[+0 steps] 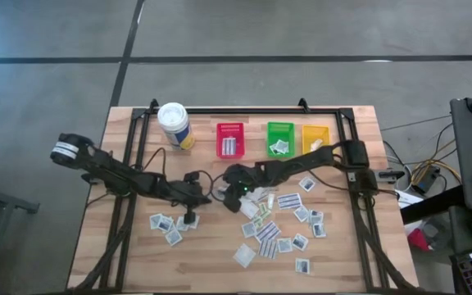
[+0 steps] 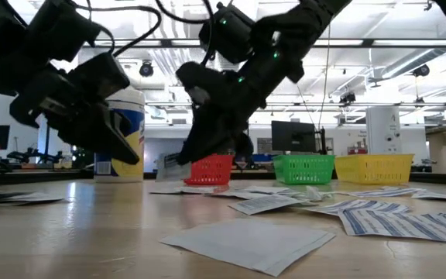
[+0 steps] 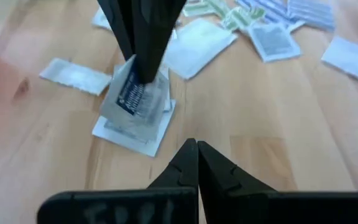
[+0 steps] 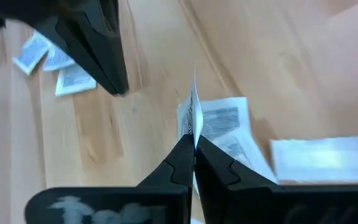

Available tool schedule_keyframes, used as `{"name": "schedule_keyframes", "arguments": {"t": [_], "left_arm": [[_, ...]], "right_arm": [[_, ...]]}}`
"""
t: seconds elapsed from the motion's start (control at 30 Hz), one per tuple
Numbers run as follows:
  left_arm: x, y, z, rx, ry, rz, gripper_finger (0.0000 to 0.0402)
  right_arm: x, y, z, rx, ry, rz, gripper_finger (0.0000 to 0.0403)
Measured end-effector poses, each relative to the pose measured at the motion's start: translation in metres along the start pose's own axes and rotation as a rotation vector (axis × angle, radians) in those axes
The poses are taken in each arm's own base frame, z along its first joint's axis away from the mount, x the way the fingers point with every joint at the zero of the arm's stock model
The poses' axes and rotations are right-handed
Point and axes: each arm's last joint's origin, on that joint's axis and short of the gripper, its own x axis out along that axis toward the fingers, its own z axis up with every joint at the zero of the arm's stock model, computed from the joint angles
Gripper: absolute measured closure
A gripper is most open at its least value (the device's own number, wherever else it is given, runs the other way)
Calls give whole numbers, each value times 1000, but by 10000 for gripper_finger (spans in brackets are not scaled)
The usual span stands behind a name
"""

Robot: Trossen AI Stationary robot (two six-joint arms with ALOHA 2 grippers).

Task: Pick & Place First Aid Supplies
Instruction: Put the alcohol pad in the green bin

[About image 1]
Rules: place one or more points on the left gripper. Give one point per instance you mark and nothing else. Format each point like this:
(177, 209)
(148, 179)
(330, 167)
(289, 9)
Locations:
(184, 192)

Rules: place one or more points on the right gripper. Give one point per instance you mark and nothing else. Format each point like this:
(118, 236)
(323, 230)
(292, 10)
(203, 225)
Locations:
(242, 180)

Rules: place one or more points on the white gauze pad packet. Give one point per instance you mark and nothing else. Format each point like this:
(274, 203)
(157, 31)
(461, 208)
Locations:
(249, 208)
(244, 255)

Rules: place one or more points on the plain white bandage wrapper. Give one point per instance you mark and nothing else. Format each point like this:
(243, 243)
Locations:
(262, 193)

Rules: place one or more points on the blue striped bandage wrapper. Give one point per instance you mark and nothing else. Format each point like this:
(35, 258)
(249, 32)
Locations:
(268, 248)
(289, 201)
(268, 231)
(228, 146)

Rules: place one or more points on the small white bandage strip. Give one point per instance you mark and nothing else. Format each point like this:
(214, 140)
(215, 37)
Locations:
(319, 142)
(270, 200)
(312, 147)

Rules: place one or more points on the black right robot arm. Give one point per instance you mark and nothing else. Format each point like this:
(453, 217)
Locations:
(314, 157)

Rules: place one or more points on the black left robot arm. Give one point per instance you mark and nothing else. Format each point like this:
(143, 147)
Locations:
(109, 172)

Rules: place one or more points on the small green print bandage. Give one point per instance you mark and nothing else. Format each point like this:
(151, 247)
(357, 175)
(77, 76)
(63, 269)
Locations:
(263, 207)
(257, 221)

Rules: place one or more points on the red plastic basket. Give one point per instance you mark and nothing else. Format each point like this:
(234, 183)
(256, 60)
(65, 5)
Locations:
(230, 131)

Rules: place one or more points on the wipes canister with white lid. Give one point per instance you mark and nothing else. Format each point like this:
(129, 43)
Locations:
(174, 123)

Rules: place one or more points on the green plastic basket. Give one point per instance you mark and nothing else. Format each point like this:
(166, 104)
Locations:
(280, 131)

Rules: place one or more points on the yellow plastic basket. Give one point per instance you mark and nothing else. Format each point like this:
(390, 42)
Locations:
(316, 132)

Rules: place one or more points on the white paper sheet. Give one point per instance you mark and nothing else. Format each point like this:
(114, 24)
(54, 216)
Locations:
(406, 198)

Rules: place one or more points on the red object on floor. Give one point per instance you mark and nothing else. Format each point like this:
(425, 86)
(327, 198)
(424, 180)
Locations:
(418, 239)

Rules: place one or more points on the dark metal floor stand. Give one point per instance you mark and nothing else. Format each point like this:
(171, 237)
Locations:
(10, 201)

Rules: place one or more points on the black power brick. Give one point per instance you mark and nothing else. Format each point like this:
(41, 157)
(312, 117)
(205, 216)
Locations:
(426, 179)

